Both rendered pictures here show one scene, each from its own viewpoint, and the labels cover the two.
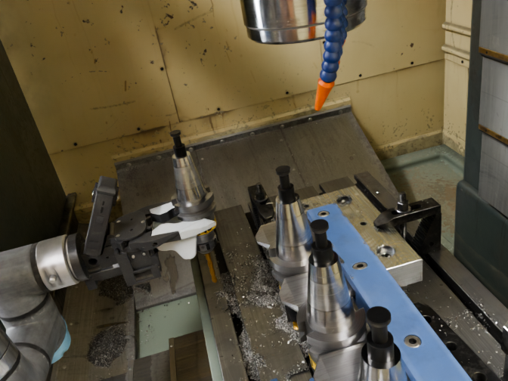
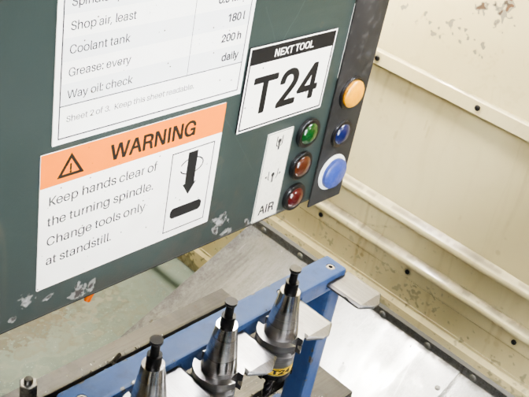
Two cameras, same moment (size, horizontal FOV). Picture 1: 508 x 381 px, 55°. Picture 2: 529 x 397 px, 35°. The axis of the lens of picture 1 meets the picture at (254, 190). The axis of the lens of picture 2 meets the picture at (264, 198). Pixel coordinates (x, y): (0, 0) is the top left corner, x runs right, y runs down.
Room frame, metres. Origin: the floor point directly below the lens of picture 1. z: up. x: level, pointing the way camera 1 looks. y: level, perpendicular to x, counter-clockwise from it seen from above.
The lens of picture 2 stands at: (0.85, 0.50, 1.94)
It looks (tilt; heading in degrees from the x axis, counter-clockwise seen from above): 32 degrees down; 226
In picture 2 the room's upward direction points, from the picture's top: 12 degrees clockwise
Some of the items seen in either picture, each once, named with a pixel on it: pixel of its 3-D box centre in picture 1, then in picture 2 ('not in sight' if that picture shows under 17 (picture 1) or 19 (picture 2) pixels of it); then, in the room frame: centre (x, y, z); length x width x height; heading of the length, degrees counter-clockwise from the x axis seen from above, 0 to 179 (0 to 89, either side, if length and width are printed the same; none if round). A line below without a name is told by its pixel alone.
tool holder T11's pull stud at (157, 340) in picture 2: (285, 184); (155, 351); (0.44, -0.03, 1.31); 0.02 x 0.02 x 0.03
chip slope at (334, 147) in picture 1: (263, 207); not in sight; (1.32, -0.02, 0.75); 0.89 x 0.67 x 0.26; 97
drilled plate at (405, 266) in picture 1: (331, 242); not in sight; (0.78, -0.13, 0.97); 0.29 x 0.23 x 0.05; 7
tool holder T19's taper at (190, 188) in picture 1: (186, 175); not in sight; (0.63, 0.09, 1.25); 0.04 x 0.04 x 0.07
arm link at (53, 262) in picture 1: (62, 262); not in sight; (0.60, 0.30, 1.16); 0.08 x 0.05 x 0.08; 7
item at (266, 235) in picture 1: (283, 232); not in sight; (0.49, -0.03, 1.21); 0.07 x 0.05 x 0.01; 97
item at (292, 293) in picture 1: (312, 289); (183, 394); (0.38, -0.04, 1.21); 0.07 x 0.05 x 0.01; 97
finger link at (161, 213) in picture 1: (182, 219); not in sight; (0.66, 0.12, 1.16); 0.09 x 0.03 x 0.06; 111
